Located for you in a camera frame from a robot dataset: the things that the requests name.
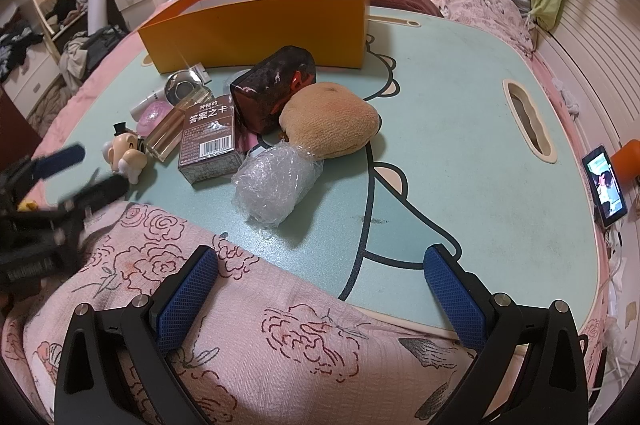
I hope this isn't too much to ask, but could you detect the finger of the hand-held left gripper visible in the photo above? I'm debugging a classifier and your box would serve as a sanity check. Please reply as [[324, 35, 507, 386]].
[[0, 145, 87, 206], [52, 174, 130, 226]]

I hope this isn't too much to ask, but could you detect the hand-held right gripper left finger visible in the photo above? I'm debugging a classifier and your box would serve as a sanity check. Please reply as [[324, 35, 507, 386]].
[[54, 245, 221, 425]]

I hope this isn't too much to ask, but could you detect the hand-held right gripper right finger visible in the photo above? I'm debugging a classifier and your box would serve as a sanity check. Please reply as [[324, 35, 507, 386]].
[[422, 243, 588, 425]]

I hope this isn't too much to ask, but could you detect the cream figurine with top hat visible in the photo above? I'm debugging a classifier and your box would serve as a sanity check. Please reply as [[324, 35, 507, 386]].
[[102, 121, 149, 184]]

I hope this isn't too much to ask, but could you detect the pink bottle with clear cap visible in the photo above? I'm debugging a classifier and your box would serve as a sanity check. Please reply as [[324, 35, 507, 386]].
[[137, 100, 173, 136]]

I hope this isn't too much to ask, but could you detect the gold tube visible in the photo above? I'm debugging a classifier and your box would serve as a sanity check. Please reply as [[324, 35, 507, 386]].
[[145, 87, 213, 163]]

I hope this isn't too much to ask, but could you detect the white tube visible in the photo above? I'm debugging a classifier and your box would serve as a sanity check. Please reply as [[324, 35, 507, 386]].
[[130, 87, 168, 118]]

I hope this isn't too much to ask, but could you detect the brown card box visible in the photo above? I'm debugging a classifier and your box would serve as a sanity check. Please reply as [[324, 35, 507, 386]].
[[177, 92, 246, 186]]

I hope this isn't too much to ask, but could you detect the chrome funnel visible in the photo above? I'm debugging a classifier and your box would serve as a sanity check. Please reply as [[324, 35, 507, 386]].
[[164, 63, 212, 108]]

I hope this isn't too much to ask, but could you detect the bubble wrap bundle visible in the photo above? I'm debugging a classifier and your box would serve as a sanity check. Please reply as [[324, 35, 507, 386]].
[[231, 142, 325, 228]]

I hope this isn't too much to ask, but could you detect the tan plush toy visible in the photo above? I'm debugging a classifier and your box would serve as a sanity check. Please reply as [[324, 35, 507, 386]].
[[278, 82, 379, 160]]

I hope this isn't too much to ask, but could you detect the orange cardboard box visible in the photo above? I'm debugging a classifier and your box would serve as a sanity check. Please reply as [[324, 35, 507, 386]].
[[137, 0, 372, 76]]

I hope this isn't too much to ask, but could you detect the pink bedsheet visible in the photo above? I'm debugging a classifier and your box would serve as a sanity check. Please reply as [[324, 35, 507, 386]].
[[25, 0, 281, 166]]

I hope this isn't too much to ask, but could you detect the dark brown cabinet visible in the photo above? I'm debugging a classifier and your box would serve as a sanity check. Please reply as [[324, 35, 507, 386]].
[[0, 87, 43, 156]]

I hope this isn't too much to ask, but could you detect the white drawer cabinet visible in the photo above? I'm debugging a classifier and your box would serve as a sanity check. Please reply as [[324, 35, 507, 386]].
[[0, 50, 66, 116]]

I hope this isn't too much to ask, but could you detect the pink floral quilt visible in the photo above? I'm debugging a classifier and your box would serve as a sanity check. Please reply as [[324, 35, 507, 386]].
[[0, 0, 640, 425]]

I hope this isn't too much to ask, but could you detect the pile of dark clothes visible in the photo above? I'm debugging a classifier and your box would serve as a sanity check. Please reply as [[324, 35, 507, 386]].
[[0, 20, 46, 70]]

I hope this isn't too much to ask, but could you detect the black bag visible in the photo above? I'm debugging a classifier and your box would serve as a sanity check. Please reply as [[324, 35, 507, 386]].
[[75, 25, 126, 66]]

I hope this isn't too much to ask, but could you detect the white roll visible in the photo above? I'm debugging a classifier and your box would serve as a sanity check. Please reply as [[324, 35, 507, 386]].
[[87, 0, 109, 36]]

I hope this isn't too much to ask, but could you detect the light blue cartoon lap table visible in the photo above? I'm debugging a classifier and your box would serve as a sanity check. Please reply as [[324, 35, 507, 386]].
[[37, 2, 608, 341]]

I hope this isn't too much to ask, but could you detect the smartphone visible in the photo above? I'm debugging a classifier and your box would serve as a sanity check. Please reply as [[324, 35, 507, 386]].
[[581, 145, 628, 228]]

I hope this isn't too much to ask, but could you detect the white slatted door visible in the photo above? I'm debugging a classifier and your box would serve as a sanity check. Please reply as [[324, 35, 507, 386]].
[[540, 0, 640, 156]]

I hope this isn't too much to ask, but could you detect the white charging cable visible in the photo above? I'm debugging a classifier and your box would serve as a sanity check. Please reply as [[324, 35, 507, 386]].
[[597, 225, 640, 391]]

